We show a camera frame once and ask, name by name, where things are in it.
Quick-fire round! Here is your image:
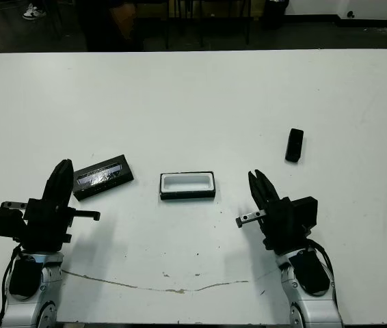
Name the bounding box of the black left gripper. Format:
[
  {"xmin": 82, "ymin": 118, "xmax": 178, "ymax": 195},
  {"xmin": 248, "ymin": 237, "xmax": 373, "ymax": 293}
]
[{"xmin": 1, "ymin": 159, "xmax": 101, "ymax": 253}]

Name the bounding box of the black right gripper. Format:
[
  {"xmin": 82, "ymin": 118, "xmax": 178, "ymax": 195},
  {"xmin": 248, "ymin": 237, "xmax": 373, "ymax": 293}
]
[{"xmin": 235, "ymin": 169, "xmax": 310, "ymax": 256}]

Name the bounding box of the black box lid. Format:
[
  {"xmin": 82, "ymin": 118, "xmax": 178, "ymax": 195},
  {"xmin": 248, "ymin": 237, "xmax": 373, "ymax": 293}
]
[{"xmin": 72, "ymin": 154, "xmax": 135, "ymax": 202}]

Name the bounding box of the small black camera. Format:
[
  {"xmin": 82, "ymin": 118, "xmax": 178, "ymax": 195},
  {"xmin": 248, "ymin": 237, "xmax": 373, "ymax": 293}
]
[{"xmin": 284, "ymin": 128, "xmax": 305, "ymax": 163}]

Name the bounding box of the black box base white insert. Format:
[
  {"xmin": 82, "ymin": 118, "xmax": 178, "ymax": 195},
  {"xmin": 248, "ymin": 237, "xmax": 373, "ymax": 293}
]
[{"xmin": 159, "ymin": 169, "xmax": 217, "ymax": 202}]

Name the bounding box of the person in black clothes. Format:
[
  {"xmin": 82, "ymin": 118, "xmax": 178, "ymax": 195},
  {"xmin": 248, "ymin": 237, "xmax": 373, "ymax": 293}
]
[{"xmin": 79, "ymin": 0, "xmax": 146, "ymax": 53}]

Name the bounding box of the person in navy sweater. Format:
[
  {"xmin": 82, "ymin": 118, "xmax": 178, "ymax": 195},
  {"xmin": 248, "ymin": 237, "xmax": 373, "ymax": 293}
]
[{"xmin": 22, "ymin": 2, "xmax": 47, "ymax": 21}]

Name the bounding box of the black waste bin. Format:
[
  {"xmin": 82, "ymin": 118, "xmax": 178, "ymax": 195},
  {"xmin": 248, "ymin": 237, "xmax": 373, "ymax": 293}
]
[{"xmin": 264, "ymin": 0, "xmax": 290, "ymax": 30}]

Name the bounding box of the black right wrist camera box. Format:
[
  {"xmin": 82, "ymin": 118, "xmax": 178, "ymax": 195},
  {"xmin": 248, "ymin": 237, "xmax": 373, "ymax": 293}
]
[{"xmin": 291, "ymin": 195, "xmax": 319, "ymax": 236}]

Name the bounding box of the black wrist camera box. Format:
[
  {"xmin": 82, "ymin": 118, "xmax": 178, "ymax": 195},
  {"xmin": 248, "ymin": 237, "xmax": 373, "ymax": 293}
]
[
  {"xmin": 291, "ymin": 195, "xmax": 319, "ymax": 236},
  {"xmin": 0, "ymin": 206, "xmax": 27, "ymax": 240}
]

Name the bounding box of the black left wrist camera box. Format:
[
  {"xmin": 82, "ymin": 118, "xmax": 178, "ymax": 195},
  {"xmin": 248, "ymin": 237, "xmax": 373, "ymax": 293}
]
[{"xmin": 0, "ymin": 206, "xmax": 27, "ymax": 240}]

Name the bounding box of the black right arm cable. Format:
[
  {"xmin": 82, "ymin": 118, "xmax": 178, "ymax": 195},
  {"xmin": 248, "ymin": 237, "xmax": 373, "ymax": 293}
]
[{"xmin": 308, "ymin": 238, "xmax": 338, "ymax": 308}]

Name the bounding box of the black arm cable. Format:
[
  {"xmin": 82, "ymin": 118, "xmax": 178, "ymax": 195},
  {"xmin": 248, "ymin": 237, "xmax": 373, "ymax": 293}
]
[
  {"xmin": 308, "ymin": 238, "xmax": 338, "ymax": 308},
  {"xmin": 0, "ymin": 244, "xmax": 22, "ymax": 324}
]

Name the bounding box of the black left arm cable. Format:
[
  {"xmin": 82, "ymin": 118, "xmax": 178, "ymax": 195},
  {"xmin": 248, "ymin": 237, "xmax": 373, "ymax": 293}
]
[{"xmin": 0, "ymin": 244, "xmax": 22, "ymax": 324}]

